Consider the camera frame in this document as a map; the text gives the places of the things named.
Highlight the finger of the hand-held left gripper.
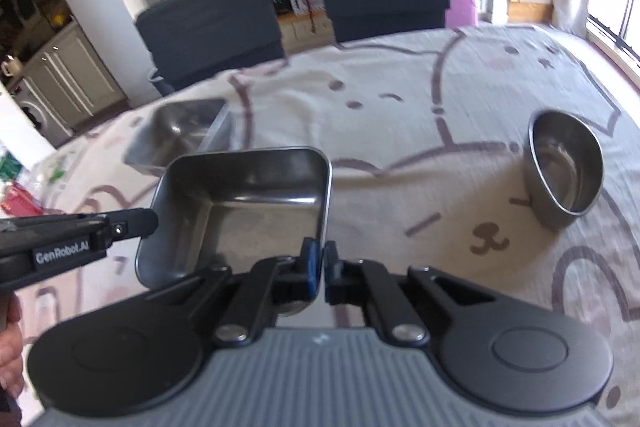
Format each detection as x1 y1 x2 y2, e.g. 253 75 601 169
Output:
101 208 160 244

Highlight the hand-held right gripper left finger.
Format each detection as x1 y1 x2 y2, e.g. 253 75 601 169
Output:
149 237 321 348

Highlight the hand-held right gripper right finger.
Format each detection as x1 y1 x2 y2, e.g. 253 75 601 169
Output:
324 240 494 345

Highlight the steel rectangular tray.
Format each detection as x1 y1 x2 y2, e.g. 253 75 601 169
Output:
122 98 234 176
135 147 333 319

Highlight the small round steel bowl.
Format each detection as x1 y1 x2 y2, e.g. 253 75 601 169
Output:
526 109 605 231

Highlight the person's left hand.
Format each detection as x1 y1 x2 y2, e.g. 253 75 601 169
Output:
0 294 24 389

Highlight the red packet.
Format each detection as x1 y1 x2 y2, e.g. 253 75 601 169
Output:
0 181 42 219

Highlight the green packet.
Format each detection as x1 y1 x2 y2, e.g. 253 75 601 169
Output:
0 146 32 182

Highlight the white washing machine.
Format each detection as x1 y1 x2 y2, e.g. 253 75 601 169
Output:
11 78 75 148

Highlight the grey kitchen cabinet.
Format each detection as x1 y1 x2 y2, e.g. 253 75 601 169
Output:
22 21 129 128

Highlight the cartoon animal printed tablecloth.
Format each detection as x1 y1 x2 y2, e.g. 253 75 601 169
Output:
0 23 640 427

